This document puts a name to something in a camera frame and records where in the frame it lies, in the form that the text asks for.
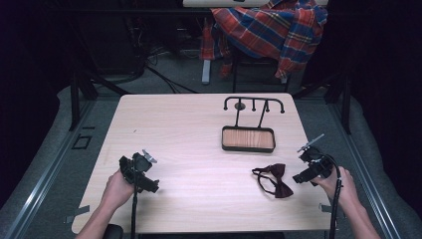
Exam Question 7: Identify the black round seat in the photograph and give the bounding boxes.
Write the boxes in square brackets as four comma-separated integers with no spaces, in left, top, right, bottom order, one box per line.
[104,223,124,239]

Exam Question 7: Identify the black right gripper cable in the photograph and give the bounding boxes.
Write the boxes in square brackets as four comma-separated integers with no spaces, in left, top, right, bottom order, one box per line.
[322,153,343,239]

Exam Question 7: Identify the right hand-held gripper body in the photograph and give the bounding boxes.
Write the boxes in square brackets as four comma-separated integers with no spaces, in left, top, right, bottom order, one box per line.
[296,133,334,183]

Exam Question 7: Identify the black floor cables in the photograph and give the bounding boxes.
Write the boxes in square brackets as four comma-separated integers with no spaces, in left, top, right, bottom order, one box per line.
[112,43,201,95]

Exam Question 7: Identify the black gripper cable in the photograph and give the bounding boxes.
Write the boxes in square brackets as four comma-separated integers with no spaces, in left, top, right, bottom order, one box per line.
[322,153,343,239]
[130,158,139,239]

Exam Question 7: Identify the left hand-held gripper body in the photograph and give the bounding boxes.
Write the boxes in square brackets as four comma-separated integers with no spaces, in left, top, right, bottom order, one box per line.
[118,148,158,187]

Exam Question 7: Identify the aluminium floor rail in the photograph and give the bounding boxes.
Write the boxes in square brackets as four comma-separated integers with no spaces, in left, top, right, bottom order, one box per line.
[326,99,403,239]
[2,99,98,239]

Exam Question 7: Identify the dark red bow tie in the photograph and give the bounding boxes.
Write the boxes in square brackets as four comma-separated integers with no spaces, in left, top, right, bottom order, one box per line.
[251,162,295,199]

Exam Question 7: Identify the black metal stand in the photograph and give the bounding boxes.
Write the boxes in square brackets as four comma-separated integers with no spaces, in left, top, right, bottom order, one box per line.
[67,63,131,132]
[292,71,353,135]

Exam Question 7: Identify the person's left hand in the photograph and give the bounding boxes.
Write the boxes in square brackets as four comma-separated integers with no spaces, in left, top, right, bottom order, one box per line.
[100,168,135,211]

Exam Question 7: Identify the person's right hand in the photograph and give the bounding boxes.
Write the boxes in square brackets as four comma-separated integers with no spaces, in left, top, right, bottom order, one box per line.
[311,165,360,209]

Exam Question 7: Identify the black chair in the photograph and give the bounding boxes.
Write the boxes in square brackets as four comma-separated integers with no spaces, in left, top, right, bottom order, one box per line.
[231,46,291,94]

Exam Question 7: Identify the black rack with wooden tray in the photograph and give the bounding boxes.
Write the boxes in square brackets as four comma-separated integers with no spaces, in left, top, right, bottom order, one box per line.
[221,96,286,154]

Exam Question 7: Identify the red blue plaid shirt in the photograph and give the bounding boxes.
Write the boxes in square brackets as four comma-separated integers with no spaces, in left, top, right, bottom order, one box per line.
[199,0,329,80]

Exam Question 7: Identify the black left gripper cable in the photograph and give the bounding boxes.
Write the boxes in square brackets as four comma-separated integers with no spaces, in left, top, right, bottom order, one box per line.
[130,158,139,239]

